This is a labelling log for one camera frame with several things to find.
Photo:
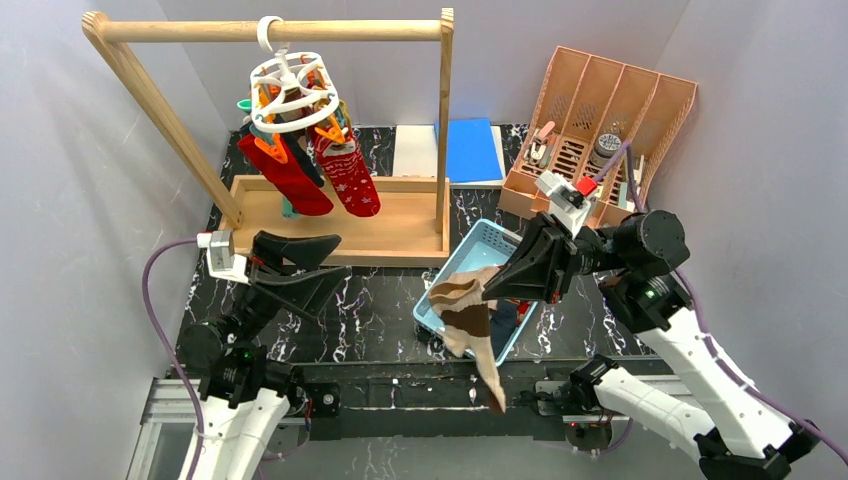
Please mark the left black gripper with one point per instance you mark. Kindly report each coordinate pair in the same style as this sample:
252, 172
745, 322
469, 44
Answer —
258, 275

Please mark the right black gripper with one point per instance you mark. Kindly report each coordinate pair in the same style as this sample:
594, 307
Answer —
560, 258

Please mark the brown striped sock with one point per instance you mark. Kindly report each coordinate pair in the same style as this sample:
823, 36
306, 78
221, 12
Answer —
458, 302

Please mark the white sock hanger with clips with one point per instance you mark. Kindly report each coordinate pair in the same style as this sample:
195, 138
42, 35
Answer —
294, 91

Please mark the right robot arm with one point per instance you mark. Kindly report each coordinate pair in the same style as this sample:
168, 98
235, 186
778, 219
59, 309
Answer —
726, 429

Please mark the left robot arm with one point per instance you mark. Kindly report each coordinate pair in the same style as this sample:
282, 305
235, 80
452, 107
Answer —
243, 395

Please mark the light blue plastic basket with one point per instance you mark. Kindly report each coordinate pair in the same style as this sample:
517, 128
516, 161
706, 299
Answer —
486, 244

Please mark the teal hanging sock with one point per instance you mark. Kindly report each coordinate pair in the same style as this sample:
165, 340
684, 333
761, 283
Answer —
287, 209

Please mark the navy sock in basket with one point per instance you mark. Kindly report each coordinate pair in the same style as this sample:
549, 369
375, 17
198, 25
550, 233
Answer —
503, 322

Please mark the long red hanging sock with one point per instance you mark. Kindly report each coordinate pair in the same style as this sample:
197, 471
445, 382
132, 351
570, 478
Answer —
278, 164

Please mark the red santa hanging sock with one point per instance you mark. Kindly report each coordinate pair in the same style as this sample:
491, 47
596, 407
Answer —
344, 166

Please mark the stapler in organizer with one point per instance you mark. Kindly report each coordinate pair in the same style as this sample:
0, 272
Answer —
537, 153

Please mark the navy hanging sock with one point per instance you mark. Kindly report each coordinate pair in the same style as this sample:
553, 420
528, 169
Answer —
298, 146

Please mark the wooden clothes rack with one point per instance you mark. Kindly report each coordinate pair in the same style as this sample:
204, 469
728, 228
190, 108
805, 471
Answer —
412, 228

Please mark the blue folder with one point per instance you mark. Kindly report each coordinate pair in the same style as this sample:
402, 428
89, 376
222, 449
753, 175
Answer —
471, 155

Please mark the grey round tin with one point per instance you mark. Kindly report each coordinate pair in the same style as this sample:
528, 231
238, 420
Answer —
604, 149

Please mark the pink desk file organizer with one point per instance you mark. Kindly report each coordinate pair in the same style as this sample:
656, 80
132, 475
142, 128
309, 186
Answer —
587, 95

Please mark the white board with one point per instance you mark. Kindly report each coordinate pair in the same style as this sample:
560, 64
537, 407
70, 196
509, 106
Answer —
415, 155

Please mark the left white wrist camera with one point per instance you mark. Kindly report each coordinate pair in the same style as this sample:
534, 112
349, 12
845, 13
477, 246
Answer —
222, 261

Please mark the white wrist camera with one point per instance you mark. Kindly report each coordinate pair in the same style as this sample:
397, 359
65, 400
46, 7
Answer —
222, 261
567, 205

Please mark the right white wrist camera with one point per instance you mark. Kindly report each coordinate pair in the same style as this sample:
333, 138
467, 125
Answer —
567, 205

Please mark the metal base rail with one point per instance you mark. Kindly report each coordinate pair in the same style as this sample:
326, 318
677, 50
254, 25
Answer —
441, 428

